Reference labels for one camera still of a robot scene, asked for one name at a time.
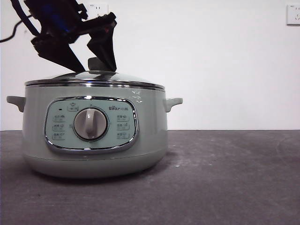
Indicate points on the glass lid with green knob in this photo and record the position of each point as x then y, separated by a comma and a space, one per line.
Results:
105, 78

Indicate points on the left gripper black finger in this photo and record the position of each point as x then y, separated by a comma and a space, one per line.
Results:
105, 47
61, 55

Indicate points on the white wall socket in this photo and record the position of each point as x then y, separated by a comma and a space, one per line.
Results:
103, 8
294, 15

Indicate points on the sage green electric cooking pot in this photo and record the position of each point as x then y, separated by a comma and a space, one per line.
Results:
150, 129

